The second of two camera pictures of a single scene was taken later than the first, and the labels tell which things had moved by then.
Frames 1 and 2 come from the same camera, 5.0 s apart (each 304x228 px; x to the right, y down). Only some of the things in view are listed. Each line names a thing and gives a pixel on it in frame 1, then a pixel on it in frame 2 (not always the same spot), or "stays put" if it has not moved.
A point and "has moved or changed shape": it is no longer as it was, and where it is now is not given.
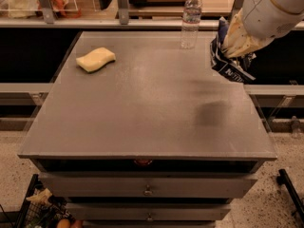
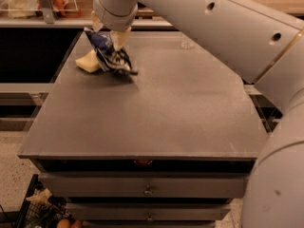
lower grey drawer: x=148 y=212 stays put
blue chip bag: x=238 y=68 has moved or changed shape
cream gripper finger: x=237 y=41 to x=119 y=38
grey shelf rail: x=106 y=24 stays put
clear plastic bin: x=21 y=1 stays put
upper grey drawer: x=146 y=184 stays put
